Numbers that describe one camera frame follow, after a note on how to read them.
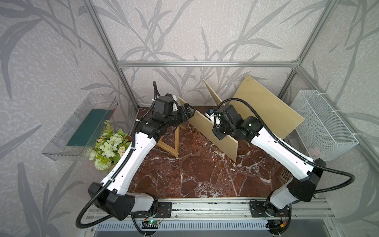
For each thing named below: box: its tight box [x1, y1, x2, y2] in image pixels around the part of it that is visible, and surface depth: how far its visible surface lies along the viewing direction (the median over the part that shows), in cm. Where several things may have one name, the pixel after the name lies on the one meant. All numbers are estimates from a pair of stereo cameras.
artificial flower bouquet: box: [88, 119, 132, 171], surface depth 64 cm
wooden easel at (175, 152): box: [156, 124, 187, 158], surface depth 92 cm
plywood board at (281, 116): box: [230, 75, 305, 140], surface depth 86 cm
